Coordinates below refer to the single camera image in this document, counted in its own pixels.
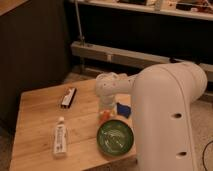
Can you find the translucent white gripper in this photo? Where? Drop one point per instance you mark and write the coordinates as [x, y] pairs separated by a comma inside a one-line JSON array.
[[107, 102]]

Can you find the orange pepper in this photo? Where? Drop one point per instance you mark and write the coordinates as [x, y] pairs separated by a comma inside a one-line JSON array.
[[104, 116]]

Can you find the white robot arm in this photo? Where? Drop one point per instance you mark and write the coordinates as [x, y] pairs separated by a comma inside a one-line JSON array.
[[161, 96]]

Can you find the green ceramic bowl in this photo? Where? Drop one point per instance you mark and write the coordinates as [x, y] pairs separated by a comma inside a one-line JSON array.
[[115, 138]]

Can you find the blue cloth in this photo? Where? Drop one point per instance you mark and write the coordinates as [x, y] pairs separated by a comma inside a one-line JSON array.
[[123, 110]]

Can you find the white tube with label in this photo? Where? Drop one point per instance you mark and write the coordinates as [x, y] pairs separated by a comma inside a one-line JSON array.
[[60, 139]]

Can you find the wooden table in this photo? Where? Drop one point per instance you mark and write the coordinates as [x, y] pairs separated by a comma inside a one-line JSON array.
[[37, 117]]

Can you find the vertical metal pole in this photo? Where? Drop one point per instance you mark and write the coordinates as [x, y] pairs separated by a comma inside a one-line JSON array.
[[81, 37]]

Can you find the white shelf with items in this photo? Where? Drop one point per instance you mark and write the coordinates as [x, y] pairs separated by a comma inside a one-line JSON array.
[[157, 7]]

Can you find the grey metal rail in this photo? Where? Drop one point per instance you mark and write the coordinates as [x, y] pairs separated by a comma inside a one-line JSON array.
[[115, 55]]

